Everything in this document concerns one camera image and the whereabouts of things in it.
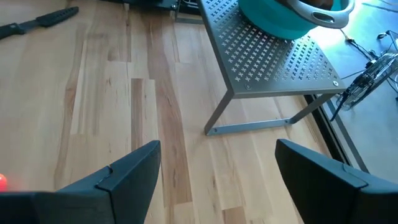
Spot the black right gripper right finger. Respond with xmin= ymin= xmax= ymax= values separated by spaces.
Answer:
xmin=275 ymin=138 xmax=398 ymax=224

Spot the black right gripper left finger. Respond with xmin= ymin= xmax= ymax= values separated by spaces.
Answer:
xmin=0 ymin=139 xmax=162 ymax=224

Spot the gray perforated metal riser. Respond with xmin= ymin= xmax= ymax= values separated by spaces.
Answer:
xmin=196 ymin=0 xmax=348 ymax=136

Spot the black floor fan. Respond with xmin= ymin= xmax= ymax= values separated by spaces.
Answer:
xmin=329 ymin=52 xmax=398 ymax=123

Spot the black kitchen knife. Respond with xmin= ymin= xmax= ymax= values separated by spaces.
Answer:
xmin=0 ymin=6 xmax=80 ymax=40

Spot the blue collapsible colander bowl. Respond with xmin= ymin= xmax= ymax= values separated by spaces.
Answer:
xmin=238 ymin=0 xmax=356 ymax=40

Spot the black fan cable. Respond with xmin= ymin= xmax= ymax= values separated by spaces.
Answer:
xmin=338 ymin=29 xmax=398 ymax=94

